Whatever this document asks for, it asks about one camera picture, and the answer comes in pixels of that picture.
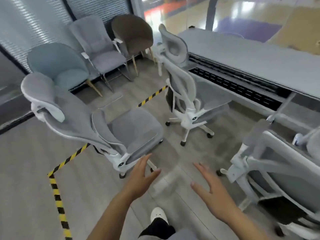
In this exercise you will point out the person's right hand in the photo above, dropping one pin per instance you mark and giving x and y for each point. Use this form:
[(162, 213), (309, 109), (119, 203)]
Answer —
[(220, 202)]

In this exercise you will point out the person's left hand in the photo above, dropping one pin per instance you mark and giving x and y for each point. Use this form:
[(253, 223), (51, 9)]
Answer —
[(140, 182)]

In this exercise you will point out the person's left forearm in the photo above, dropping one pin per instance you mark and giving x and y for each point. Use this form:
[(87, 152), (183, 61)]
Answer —
[(107, 222)]

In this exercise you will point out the person's black trousers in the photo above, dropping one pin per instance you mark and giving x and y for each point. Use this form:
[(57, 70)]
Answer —
[(157, 228)]

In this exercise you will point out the white perforated clog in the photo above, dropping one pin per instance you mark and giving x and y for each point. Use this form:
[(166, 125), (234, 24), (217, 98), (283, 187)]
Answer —
[(158, 214)]

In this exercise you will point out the black yellow floor tape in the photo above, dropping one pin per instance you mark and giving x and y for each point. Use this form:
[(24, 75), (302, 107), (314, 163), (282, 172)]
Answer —
[(58, 204), (152, 96)]

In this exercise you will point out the blue grey tub chair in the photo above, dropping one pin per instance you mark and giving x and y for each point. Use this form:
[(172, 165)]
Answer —
[(57, 62)]

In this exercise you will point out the brown shell chair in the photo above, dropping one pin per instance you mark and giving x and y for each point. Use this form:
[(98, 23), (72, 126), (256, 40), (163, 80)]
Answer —
[(132, 34)]

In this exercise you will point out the grey folding table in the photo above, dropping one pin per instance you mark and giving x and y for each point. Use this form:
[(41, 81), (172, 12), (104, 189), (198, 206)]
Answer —
[(250, 54)]

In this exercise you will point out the grey armchair with metal legs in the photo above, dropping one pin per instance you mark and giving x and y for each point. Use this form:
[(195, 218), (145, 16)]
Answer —
[(92, 37)]

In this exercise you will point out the basketball hoop stand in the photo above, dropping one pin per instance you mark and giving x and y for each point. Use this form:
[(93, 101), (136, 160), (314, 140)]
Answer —
[(211, 12)]

